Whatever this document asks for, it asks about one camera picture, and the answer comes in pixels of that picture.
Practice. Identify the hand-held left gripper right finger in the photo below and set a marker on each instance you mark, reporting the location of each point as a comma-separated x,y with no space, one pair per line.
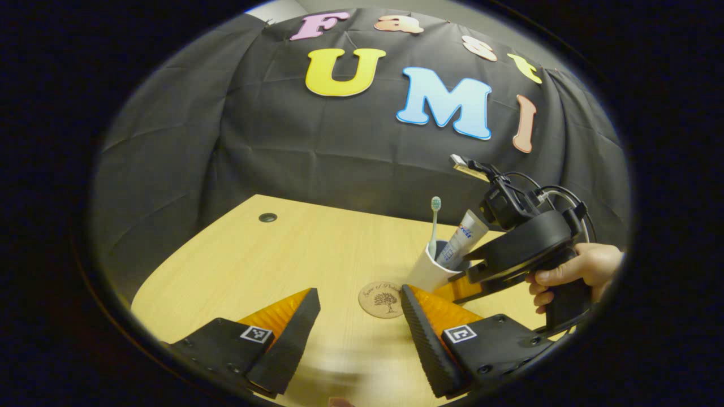
427,350

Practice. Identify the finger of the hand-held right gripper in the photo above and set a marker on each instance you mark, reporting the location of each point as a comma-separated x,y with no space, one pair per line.
461,291

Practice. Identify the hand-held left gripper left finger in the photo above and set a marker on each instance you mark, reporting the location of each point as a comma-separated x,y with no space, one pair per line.
285,350

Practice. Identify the white toothpaste tube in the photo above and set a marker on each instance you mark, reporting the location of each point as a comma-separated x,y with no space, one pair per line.
461,240

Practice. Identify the pale green toothbrush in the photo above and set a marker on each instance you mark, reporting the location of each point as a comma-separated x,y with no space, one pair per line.
434,232

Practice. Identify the round wooden coaster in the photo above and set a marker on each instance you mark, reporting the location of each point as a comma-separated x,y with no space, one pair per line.
376,299

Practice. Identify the light wooden desktop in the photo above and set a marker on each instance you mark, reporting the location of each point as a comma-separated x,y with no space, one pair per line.
294,254

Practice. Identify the black backdrop cloth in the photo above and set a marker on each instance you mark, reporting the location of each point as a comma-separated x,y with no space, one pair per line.
317,147

